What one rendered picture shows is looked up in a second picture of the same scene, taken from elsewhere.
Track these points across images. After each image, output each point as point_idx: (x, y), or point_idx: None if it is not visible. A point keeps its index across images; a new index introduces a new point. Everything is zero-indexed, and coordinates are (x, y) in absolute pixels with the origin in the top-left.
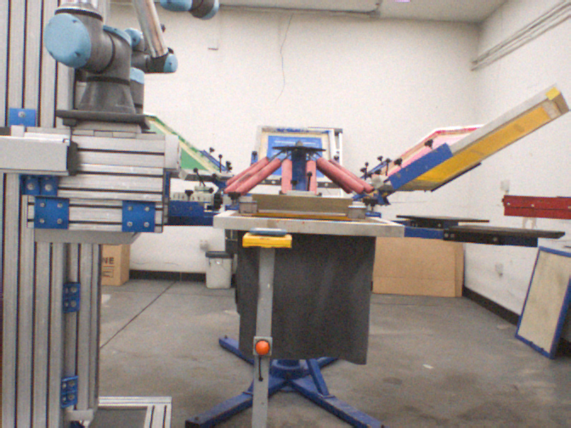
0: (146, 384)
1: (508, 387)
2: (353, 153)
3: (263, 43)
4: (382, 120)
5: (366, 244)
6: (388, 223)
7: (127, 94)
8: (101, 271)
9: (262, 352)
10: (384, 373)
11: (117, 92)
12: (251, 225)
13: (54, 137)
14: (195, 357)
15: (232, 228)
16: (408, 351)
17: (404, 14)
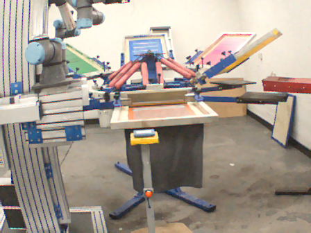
0: (83, 193)
1: (268, 168)
2: (178, 38)
3: None
4: (192, 20)
5: (198, 125)
6: (209, 113)
7: (61, 68)
8: (57, 154)
9: (148, 196)
10: (209, 173)
11: (57, 70)
12: (132, 125)
13: (31, 99)
14: (103, 176)
15: (121, 128)
16: (221, 157)
17: None
